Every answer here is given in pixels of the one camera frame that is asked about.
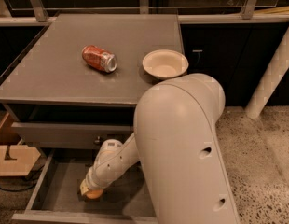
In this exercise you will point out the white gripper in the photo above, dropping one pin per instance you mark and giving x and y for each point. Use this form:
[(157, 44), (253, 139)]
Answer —
[(90, 181)]

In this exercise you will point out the orange fruit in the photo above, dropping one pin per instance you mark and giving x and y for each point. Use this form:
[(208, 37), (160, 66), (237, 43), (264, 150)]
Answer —
[(94, 194)]

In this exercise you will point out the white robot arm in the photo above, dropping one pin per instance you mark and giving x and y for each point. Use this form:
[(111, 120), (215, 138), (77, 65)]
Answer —
[(174, 140)]

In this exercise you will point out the grey open middle drawer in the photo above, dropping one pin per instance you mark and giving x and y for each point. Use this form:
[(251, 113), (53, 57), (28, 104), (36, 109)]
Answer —
[(57, 200)]

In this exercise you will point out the grey top drawer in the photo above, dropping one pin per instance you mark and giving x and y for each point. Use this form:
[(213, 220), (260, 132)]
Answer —
[(74, 136)]

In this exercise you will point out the grey drawer cabinet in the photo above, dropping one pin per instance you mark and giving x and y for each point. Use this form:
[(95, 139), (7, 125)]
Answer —
[(53, 84)]

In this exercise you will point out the wooden box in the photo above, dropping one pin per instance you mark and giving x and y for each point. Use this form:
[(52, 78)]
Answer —
[(16, 159)]

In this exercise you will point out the red crushed soda can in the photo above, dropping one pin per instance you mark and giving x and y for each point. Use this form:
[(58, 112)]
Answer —
[(99, 59)]

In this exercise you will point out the white paper bowl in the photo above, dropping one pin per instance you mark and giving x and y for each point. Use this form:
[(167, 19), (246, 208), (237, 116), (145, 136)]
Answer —
[(165, 64)]

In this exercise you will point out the white diagonal post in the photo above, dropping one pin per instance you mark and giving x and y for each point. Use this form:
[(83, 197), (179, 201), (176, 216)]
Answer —
[(277, 68)]

